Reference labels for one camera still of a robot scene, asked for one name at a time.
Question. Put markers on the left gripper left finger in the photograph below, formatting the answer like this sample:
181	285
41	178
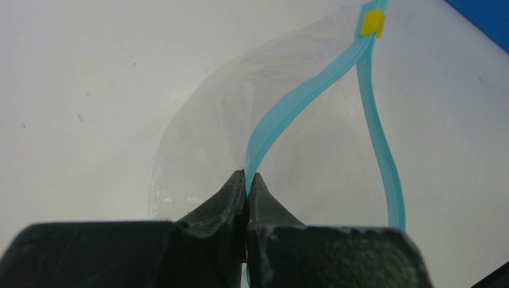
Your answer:
205	248

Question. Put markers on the clear zip top bag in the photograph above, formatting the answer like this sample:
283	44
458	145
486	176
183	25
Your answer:
298	110

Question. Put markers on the blue plastic tray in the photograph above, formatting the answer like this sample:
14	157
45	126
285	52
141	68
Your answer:
489	16

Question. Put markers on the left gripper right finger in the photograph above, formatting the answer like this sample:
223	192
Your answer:
284	252

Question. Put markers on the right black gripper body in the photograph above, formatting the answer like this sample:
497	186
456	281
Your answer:
497	279

